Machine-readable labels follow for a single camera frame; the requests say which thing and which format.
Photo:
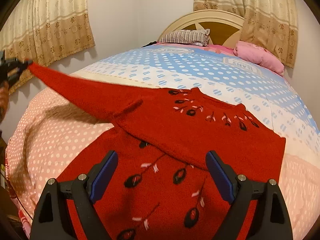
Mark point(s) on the pink bed sheet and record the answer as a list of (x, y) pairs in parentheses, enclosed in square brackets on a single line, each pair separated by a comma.
[(220, 48)]

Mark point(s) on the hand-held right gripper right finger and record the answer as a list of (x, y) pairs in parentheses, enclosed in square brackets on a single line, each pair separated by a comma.
[(220, 177)]

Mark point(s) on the striped pillow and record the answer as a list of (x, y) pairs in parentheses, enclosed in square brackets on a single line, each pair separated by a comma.
[(183, 37)]

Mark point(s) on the red knitted sweater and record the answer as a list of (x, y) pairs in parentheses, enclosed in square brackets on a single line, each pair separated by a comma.
[(175, 135)]

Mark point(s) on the pink pillow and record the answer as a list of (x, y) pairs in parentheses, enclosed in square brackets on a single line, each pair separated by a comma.
[(257, 55)]

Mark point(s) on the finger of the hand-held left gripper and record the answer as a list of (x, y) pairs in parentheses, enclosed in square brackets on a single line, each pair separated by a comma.
[(21, 62), (17, 72)]

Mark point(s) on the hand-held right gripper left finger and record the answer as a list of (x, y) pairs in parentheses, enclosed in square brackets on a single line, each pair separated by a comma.
[(105, 175)]

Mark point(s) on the dark cloth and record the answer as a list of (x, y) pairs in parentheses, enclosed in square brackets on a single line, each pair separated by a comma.
[(150, 44)]

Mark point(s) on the cream wooden headboard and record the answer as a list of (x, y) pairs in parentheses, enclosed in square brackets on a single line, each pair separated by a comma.
[(212, 13)]

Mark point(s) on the polka-dot quilt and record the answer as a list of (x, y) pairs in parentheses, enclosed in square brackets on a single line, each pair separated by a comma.
[(175, 67)]

